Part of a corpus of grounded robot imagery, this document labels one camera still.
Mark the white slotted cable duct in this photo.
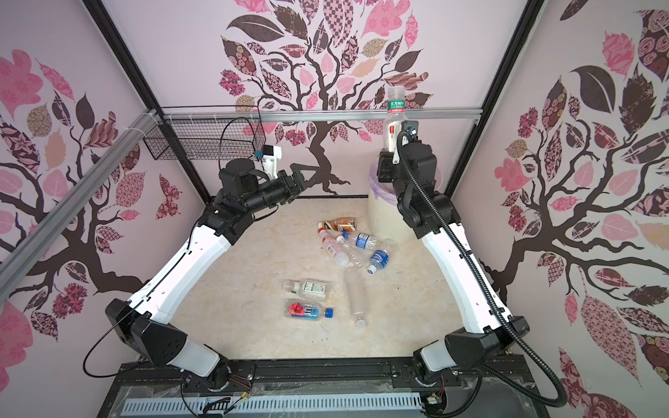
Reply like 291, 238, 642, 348
120, 393, 422, 417

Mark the clear bottle green white label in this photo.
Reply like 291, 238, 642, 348
383, 86, 407, 153

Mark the tall clear bottle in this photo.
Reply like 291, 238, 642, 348
344, 268, 368, 327

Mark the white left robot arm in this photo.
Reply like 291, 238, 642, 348
106, 158, 321, 388

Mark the black corrugated cable hose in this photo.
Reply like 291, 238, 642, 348
395, 130, 568, 418

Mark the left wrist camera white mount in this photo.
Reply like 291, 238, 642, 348
261, 145, 282, 180

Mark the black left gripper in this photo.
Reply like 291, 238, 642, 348
243, 162, 322, 214

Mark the white bin purple bag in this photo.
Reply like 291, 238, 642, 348
368, 162, 416, 245

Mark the black wire basket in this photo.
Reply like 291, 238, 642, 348
144, 104, 267, 161

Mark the white bottle red cap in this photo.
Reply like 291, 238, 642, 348
318, 222, 349, 268

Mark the aluminium rail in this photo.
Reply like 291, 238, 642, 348
164, 106, 483, 123
1, 109, 159, 301

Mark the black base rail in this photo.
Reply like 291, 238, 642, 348
113, 357, 494, 395

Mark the black corner frame post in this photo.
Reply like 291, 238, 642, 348
82, 0, 211, 205

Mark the aluminium rail back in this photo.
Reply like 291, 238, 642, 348
164, 106, 483, 123

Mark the aluminium rail left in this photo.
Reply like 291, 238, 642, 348
1, 109, 159, 301

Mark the clear bottle pink blue label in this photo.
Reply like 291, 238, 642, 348
284, 299, 334, 320

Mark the small clear bottle green label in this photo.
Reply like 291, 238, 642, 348
283, 279, 330, 301

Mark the black right corner post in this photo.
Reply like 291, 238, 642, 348
445, 0, 546, 197

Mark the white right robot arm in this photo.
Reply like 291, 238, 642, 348
377, 142, 530, 373

